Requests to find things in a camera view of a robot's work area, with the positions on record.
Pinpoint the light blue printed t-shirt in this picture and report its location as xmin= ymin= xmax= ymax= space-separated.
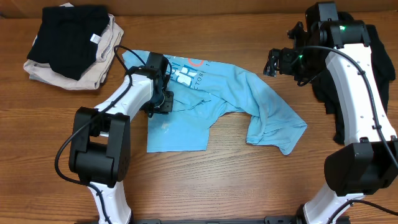
xmin=122 ymin=49 xmax=308 ymax=156

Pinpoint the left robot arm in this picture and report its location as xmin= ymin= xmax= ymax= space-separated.
xmin=69 ymin=52 xmax=174 ymax=223

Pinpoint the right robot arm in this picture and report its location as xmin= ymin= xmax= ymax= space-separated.
xmin=264 ymin=1 xmax=397 ymax=223

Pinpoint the folded beige garment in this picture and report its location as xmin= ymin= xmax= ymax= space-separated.
xmin=23 ymin=3 xmax=124 ymax=90

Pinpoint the black t-shirt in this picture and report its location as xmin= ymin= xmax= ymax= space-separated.
xmin=312 ymin=24 xmax=396 ymax=145

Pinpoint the folded black garment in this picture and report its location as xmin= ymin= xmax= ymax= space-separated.
xmin=27 ymin=5 xmax=109 ymax=80

